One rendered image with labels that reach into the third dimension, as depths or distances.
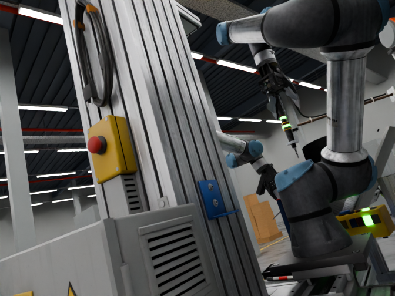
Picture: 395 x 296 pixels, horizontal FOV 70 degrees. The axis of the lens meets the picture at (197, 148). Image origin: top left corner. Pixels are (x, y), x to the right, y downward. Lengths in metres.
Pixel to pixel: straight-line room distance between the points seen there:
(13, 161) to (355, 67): 5.04
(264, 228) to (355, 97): 9.08
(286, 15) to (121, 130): 0.44
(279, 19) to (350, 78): 0.22
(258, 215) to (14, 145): 7.25
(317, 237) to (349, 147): 0.24
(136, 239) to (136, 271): 0.04
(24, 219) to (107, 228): 4.74
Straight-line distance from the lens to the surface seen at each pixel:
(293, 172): 0.79
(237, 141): 1.27
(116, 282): 0.39
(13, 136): 5.49
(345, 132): 0.81
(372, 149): 8.74
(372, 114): 14.05
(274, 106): 1.12
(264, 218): 9.72
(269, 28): 0.73
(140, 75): 0.66
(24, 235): 5.09
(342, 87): 0.77
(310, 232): 0.79
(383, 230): 1.14
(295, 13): 0.69
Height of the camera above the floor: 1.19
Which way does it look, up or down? 14 degrees up
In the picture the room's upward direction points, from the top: 16 degrees counter-clockwise
